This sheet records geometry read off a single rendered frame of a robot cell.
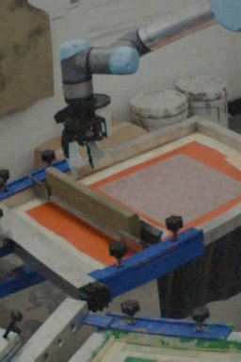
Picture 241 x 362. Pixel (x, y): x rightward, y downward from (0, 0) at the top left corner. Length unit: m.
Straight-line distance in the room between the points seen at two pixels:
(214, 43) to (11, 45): 1.49
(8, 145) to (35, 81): 0.37
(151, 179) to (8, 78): 1.93
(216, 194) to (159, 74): 2.59
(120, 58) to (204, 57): 3.14
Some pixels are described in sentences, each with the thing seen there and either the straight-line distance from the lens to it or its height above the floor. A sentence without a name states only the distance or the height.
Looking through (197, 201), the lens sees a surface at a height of 0.96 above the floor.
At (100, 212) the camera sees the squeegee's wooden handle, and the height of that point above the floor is 1.03.
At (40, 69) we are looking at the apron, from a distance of 4.35.
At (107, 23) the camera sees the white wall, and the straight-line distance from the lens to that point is 4.59.
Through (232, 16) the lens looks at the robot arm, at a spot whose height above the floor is 1.59.
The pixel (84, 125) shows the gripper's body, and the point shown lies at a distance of 2.06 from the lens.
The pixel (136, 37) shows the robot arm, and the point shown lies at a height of 1.46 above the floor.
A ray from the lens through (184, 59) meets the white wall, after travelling 4.98.
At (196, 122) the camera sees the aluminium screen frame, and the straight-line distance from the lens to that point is 2.72.
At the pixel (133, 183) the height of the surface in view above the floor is 0.96.
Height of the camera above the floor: 2.04
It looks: 26 degrees down
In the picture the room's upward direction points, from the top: 7 degrees counter-clockwise
